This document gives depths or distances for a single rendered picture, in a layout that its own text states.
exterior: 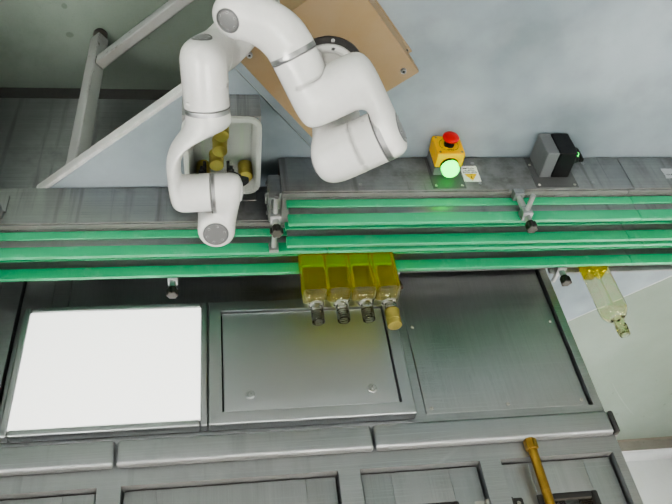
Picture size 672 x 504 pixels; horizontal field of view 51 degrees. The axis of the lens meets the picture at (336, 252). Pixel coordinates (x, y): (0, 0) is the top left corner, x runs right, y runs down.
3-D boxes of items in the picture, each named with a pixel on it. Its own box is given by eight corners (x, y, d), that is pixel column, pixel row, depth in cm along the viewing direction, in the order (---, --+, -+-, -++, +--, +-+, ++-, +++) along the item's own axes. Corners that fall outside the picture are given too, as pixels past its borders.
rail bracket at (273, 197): (265, 228, 173) (268, 266, 165) (267, 176, 161) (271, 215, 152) (277, 227, 173) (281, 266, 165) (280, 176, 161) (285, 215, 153)
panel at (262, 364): (27, 315, 172) (0, 444, 149) (24, 307, 169) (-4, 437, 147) (389, 303, 186) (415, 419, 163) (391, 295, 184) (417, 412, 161)
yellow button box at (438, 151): (426, 156, 180) (432, 175, 175) (431, 132, 174) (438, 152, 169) (452, 156, 181) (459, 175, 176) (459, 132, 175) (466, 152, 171)
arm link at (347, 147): (297, 110, 135) (305, 166, 124) (360, 80, 131) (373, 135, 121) (320, 144, 142) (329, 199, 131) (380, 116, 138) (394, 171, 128)
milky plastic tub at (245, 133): (186, 170, 173) (186, 195, 168) (181, 94, 157) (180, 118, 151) (258, 170, 176) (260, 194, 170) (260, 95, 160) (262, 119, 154)
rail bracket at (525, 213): (507, 194, 176) (523, 234, 167) (515, 172, 170) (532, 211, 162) (522, 194, 176) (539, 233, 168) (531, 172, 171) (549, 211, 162)
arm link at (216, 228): (192, 185, 134) (243, 182, 135) (193, 160, 143) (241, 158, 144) (198, 251, 142) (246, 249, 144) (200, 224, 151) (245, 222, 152)
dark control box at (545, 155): (528, 156, 184) (538, 177, 179) (538, 131, 178) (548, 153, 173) (558, 156, 185) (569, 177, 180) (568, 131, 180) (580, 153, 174)
